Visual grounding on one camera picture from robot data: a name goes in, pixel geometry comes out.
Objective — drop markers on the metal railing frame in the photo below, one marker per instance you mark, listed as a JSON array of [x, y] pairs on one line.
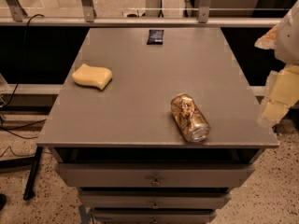
[[154, 14]]

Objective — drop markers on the middle grey drawer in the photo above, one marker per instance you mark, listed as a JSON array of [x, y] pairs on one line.
[[154, 199]]

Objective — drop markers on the yellow sponge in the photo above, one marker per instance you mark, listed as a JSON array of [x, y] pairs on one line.
[[92, 76]]

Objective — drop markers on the gold soda can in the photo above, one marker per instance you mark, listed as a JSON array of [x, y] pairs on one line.
[[190, 120]]

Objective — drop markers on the dark blue rxbar wrapper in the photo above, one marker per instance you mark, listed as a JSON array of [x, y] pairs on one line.
[[155, 37]]

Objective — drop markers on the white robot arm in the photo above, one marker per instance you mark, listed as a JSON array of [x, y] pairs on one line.
[[283, 38]]

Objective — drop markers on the black table leg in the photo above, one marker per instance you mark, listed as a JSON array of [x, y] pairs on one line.
[[29, 190]]

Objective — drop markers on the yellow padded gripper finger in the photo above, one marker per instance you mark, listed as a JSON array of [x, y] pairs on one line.
[[281, 93]]

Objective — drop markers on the bottom grey drawer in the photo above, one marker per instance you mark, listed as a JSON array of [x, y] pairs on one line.
[[160, 216]]

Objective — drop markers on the top grey drawer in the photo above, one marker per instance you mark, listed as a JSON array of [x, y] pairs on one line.
[[154, 175]]

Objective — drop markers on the grey drawer cabinet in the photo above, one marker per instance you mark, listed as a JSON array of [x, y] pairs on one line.
[[130, 120]]

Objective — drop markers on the grey drawer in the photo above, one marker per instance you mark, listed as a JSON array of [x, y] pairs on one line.
[[154, 175], [154, 199], [160, 216]]

